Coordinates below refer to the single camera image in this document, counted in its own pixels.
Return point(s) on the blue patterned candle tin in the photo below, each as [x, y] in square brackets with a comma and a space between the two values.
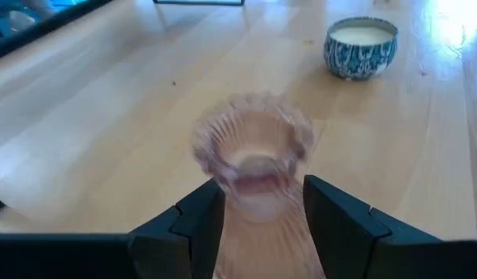
[360, 50]

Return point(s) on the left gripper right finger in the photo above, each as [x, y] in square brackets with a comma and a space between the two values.
[339, 232]

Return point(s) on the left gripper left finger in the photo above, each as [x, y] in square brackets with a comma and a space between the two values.
[187, 236]

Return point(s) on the small wooden shelf black frame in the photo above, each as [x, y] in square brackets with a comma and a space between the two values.
[199, 3]

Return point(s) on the black table edge rail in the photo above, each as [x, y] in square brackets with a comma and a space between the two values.
[36, 31]

